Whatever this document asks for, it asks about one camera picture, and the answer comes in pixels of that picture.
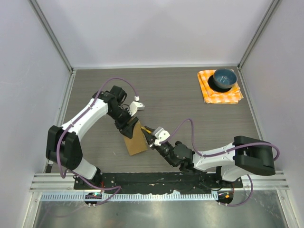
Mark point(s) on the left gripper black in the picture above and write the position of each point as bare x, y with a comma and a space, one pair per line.
126, 128

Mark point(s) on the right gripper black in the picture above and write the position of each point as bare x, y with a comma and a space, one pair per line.
150, 139

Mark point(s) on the brown cardboard express box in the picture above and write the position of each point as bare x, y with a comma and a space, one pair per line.
137, 143

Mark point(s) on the yellow utility knife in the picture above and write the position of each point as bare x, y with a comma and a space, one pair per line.
146, 130

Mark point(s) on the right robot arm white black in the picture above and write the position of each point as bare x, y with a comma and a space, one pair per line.
241, 157

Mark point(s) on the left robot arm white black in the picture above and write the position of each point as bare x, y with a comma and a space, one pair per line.
63, 143

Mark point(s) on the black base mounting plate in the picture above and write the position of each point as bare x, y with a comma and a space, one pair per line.
164, 181

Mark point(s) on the orange checkered cloth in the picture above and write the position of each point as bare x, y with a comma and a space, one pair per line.
232, 96

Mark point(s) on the blue ceramic bowl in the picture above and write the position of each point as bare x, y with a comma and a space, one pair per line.
224, 78

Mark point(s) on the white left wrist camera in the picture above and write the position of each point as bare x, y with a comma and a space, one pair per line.
136, 106

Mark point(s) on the white slotted cable duct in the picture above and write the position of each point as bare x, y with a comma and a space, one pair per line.
92, 197

